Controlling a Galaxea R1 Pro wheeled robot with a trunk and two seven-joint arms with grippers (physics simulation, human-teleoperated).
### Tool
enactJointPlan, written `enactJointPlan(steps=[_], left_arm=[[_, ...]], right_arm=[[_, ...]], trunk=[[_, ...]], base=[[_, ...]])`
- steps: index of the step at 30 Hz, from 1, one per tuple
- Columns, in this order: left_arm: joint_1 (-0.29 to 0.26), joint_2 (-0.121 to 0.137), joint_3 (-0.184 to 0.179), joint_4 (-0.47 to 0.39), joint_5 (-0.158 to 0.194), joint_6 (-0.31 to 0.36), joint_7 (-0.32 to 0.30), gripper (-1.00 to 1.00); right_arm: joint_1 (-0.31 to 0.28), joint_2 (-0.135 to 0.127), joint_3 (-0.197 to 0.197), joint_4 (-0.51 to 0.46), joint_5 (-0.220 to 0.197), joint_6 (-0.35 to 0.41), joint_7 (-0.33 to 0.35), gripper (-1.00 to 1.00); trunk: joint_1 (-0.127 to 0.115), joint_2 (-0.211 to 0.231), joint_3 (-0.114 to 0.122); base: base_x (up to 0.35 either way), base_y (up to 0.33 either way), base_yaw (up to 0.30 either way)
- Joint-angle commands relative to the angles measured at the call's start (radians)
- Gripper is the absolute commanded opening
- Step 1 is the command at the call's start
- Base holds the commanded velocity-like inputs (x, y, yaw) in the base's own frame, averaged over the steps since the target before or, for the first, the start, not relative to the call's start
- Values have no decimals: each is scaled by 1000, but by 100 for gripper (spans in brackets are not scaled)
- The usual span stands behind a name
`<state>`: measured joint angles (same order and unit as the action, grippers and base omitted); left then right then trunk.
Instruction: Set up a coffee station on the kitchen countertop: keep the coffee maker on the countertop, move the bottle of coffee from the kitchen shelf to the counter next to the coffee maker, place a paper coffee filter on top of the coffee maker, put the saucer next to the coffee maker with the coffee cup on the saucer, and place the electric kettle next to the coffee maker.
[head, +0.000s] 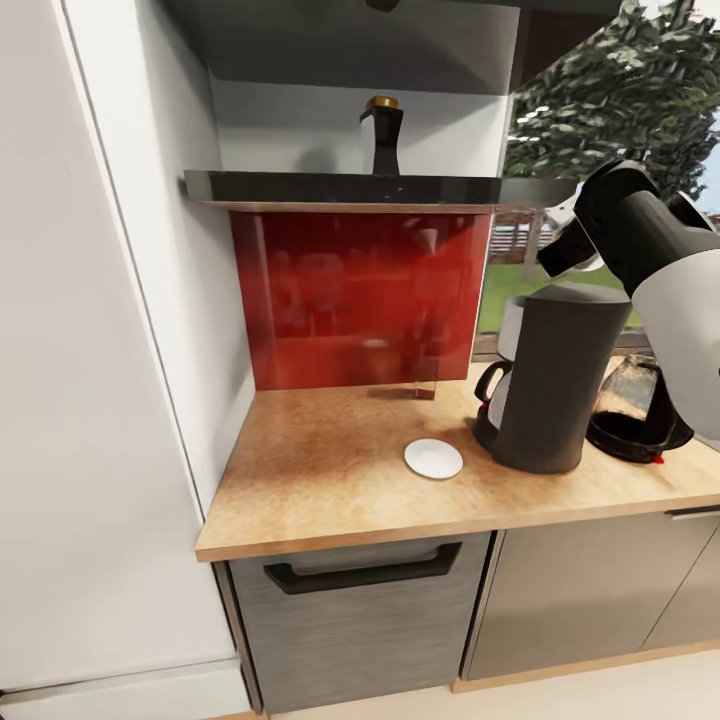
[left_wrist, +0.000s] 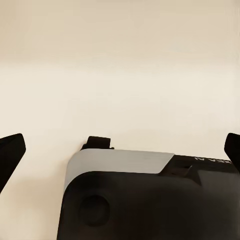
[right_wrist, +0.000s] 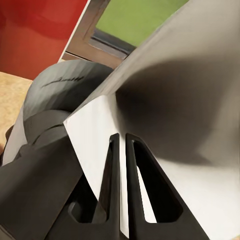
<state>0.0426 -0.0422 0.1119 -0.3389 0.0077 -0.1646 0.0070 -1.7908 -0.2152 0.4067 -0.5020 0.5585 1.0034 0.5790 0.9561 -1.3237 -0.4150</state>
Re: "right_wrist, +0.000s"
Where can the countertop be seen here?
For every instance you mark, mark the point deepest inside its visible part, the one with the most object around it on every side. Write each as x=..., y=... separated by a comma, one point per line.
x=13, y=90

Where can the paper coffee filter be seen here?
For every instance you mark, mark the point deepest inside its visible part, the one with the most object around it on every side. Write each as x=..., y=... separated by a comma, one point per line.
x=179, y=91

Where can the fixed window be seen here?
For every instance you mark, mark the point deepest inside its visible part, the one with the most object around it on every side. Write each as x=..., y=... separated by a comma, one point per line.
x=110, y=30

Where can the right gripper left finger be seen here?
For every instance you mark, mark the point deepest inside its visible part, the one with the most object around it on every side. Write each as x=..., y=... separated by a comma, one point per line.
x=75, y=219

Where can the coffee maker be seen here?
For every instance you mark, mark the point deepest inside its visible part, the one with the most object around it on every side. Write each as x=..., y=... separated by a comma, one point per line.
x=39, y=168

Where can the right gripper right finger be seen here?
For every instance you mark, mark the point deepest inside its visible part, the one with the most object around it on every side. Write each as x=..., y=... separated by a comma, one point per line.
x=174, y=219

